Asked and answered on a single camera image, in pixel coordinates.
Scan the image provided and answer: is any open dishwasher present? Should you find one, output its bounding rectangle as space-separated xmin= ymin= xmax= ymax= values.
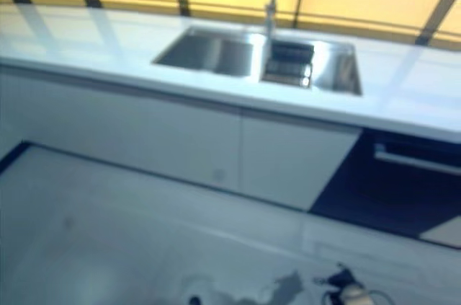
xmin=310 ymin=128 xmax=461 ymax=250

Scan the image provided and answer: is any narrow white cabinet door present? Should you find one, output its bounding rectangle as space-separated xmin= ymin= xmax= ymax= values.
xmin=240 ymin=108 xmax=363 ymax=211

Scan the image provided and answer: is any stainless steel sink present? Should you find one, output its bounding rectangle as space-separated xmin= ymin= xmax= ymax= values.
xmin=151 ymin=25 xmax=364 ymax=96

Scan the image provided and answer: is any black dish drying rack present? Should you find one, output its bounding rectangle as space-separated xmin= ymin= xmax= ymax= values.
xmin=261 ymin=40 xmax=315 ymax=87

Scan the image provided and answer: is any wide white cabinet door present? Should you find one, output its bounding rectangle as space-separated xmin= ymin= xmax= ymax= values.
xmin=0 ymin=65 xmax=243 ymax=190

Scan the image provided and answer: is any silver dishwasher door handle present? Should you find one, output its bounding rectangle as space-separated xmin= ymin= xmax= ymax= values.
xmin=373 ymin=142 xmax=461 ymax=176

